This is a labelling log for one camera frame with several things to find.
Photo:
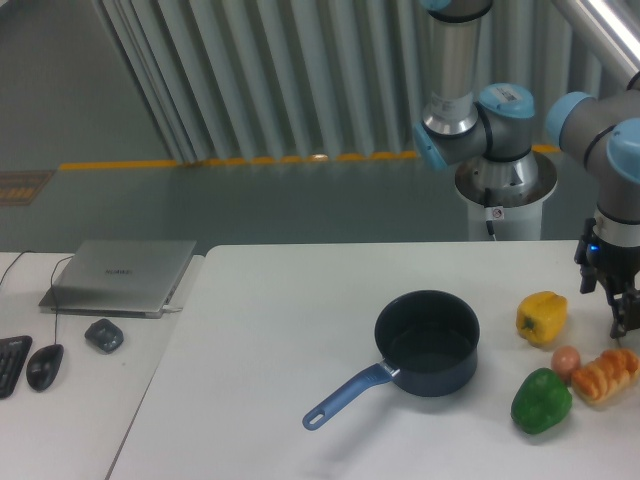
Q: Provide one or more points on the dark blue saucepan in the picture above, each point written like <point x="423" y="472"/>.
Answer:
<point x="428" y="341"/>

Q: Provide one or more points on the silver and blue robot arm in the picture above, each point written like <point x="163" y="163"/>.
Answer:
<point x="487" y="136"/>

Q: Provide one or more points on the black keyboard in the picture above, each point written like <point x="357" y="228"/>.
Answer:
<point x="13" y="354"/>

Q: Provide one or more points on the green bell pepper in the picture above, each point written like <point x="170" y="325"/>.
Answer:
<point x="542" y="401"/>

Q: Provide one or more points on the brown egg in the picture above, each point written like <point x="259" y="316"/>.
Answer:
<point x="565" y="360"/>

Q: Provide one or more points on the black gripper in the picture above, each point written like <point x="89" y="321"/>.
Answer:
<point x="615" y="268"/>

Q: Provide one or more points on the orange bread loaf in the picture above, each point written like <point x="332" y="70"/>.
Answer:
<point x="610" y="373"/>

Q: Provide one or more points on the silver closed laptop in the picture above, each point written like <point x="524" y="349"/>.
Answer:
<point x="125" y="278"/>

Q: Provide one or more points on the yellow bell pepper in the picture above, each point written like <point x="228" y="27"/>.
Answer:
<point x="541" y="317"/>

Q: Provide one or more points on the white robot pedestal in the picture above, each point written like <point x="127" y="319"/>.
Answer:
<point x="505" y="210"/>

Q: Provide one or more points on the black computer mouse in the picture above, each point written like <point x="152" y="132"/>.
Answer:
<point x="43" y="367"/>

